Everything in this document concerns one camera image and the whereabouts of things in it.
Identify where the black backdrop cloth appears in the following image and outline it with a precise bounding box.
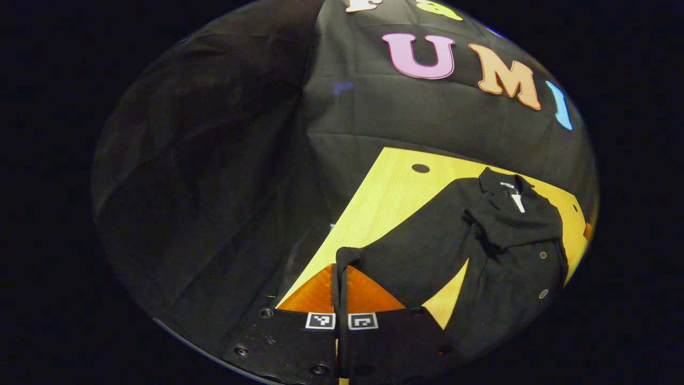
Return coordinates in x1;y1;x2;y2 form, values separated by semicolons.
94;0;599;343

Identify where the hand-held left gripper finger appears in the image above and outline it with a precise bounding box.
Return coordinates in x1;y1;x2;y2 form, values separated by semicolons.
222;263;341;385
342;265;455;385

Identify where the black button shirt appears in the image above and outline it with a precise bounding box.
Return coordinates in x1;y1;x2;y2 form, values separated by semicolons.
336;167;570;353

